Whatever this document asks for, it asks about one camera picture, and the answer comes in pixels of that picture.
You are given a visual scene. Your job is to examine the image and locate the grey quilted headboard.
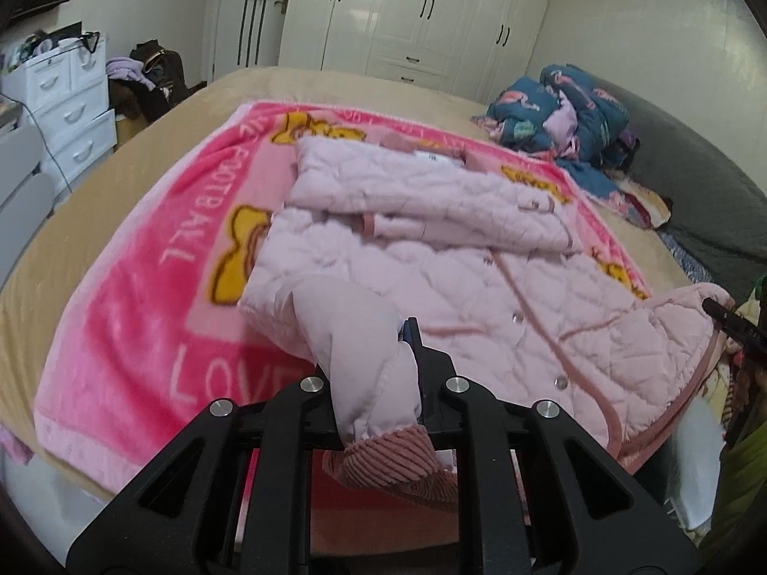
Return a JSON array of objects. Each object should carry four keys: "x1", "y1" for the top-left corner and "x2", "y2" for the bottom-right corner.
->
[{"x1": 590, "y1": 75, "x2": 767, "y2": 301}]

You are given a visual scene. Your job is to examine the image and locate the blue white patterned cloth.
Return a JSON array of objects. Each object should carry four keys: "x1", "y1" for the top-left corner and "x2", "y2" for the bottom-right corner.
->
[{"x1": 656, "y1": 230, "x2": 715, "y2": 284}]

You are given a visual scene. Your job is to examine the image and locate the yellow red striped blanket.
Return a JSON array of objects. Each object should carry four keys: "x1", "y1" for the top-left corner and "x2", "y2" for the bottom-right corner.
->
[{"x1": 617, "y1": 183, "x2": 673, "y2": 230}]

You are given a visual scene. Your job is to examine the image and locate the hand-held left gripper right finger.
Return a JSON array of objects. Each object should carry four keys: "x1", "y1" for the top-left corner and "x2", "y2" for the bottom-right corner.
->
[{"x1": 398, "y1": 317, "x2": 702, "y2": 575}]

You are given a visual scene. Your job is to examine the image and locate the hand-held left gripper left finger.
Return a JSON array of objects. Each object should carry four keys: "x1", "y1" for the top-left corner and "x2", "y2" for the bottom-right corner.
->
[{"x1": 66, "y1": 375, "x2": 344, "y2": 575}]

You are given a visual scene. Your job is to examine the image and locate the dark brown bag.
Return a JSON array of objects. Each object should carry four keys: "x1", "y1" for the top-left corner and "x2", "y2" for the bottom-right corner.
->
[{"x1": 128, "y1": 41, "x2": 194, "y2": 119}]

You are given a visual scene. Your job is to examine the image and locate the black cable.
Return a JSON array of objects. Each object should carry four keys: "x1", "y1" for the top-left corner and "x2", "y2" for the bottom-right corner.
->
[{"x1": 0, "y1": 91, "x2": 74, "y2": 194}]

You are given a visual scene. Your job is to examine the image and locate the black hanging straps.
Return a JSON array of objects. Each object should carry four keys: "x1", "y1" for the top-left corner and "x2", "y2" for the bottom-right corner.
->
[{"x1": 236, "y1": 0, "x2": 268, "y2": 68}]

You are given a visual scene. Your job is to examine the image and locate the blue floral quilt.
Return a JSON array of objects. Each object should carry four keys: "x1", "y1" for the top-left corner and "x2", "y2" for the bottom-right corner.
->
[{"x1": 473, "y1": 64, "x2": 637, "y2": 205}]

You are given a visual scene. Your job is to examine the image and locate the white drawer cabinet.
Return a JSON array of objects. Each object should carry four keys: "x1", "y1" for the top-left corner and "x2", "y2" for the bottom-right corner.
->
[{"x1": 0, "y1": 36, "x2": 118, "y2": 194}]

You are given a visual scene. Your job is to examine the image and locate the light purple cloth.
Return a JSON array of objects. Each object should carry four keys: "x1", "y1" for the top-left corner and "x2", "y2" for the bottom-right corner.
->
[{"x1": 105, "y1": 56, "x2": 158, "y2": 88}]

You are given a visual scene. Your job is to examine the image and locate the person's yellow-green garment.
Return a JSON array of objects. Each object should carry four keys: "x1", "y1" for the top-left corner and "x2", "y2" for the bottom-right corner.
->
[{"x1": 698, "y1": 431, "x2": 767, "y2": 553}]

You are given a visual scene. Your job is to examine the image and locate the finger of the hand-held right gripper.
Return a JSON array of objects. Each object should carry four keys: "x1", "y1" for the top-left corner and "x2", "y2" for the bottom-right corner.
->
[{"x1": 702, "y1": 297, "x2": 757, "y2": 342}]

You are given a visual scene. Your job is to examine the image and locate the pink quilted jacket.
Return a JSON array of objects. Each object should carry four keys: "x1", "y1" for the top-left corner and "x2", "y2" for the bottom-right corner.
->
[{"x1": 238, "y1": 130, "x2": 735, "y2": 486}]

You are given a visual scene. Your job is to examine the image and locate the white door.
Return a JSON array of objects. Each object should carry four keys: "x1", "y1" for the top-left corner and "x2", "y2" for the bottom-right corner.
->
[{"x1": 212, "y1": 0, "x2": 294, "y2": 82}]

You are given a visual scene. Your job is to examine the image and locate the white glossy wardrobe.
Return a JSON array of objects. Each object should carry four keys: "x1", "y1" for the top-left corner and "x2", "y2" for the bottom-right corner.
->
[{"x1": 279, "y1": 0, "x2": 562, "y2": 110}]

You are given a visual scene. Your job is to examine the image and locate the pink printed bear blanket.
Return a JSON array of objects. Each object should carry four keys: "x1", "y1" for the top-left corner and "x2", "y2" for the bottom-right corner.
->
[{"x1": 33, "y1": 101, "x2": 666, "y2": 499}]

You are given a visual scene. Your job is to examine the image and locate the bed with beige cover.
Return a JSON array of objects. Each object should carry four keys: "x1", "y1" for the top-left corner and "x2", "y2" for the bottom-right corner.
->
[{"x1": 0, "y1": 66, "x2": 729, "y2": 552}]

